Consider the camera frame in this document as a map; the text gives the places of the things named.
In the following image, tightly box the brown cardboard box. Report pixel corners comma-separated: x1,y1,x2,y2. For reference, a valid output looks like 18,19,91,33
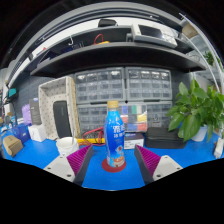
2,134,24,158

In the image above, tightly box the black shelf unit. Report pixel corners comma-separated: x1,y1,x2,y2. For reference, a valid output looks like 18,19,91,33
6,23,208,79

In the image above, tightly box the blue box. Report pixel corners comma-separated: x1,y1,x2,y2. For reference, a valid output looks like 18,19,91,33
11,123,32,144

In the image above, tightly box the red test lead cable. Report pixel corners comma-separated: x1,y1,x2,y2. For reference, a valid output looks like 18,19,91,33
81,126,105,145

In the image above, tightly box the black box with white label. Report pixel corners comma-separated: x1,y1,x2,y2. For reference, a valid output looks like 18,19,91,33
123,132,145,150

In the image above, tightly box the small white box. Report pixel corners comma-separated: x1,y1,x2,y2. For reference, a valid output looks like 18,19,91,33
27,123,48,143

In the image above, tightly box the black rectangular speaker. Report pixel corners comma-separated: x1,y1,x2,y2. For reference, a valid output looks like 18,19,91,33
52,100,73,139

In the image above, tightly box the grey small-parts drawer cabinet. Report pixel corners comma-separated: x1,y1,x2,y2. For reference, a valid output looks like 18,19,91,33
76,103,109,134
124,66,173,102
146,101,173,129
74,67,126,104

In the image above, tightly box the white perforated basket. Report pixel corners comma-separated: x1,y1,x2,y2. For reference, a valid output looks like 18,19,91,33
37,75,81,141

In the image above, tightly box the purple container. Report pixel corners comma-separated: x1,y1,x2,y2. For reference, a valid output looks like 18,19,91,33
21,103,33,126

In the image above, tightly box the white paper cup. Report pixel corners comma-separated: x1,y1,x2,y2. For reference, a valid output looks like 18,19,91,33
55,136,80,158

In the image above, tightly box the green potted plant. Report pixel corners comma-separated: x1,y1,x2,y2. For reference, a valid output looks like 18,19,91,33
165,74,224,143

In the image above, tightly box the white rack shelf unit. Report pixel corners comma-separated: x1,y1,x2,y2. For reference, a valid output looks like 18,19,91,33
179,13,224,101

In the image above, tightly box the flat round red coaster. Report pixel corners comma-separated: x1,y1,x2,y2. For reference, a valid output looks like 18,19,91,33
101,157,127,173

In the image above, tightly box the blue drink bottle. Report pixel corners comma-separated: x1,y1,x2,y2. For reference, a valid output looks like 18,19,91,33
103,100,127,168

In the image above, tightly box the dark grey upright box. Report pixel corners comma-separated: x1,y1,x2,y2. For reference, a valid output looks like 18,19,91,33
29,97,43,126

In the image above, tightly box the black zip case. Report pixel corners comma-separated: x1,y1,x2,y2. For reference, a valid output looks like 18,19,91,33
144,126,188,149

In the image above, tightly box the teal wall-mounted object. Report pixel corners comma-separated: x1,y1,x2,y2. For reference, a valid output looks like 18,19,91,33
7,87,18,98

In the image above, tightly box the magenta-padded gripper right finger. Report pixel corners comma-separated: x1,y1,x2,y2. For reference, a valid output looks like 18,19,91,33
133,143,184,186

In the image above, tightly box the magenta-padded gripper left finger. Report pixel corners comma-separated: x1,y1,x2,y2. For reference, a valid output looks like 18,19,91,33
43,144,95,187

